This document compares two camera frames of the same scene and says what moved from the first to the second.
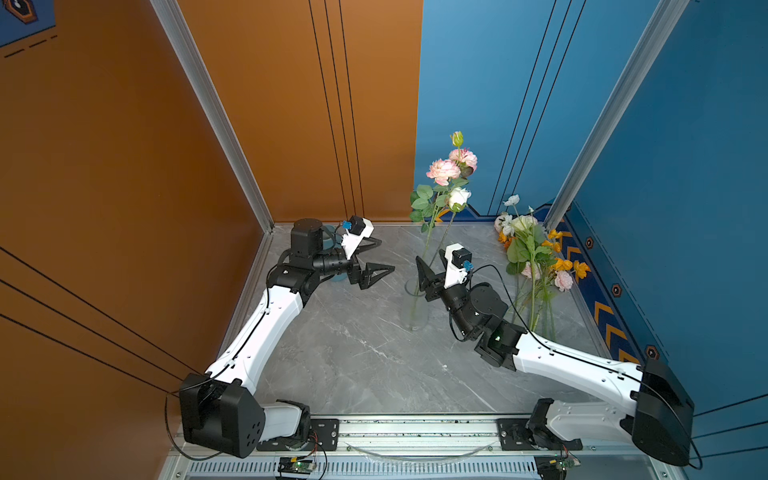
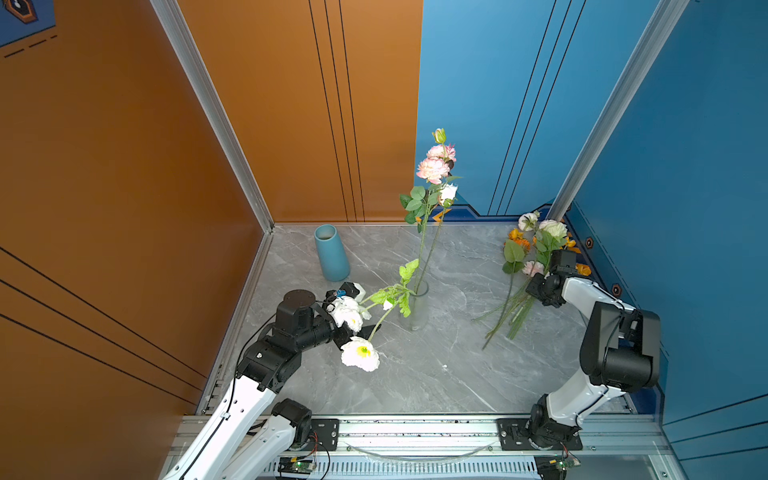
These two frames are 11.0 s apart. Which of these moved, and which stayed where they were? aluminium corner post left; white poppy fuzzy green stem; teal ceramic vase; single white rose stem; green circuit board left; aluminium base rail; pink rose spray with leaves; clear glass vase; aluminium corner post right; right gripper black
Moved: white poppy fuzzy green stem; pink rose spray with leaves; single white rose stem; right gripper black
Stayed: aluminium corner post right; aluminium base rail; clear glass vase; teal ceramic vase; aluminium corner post left; green circuit board left
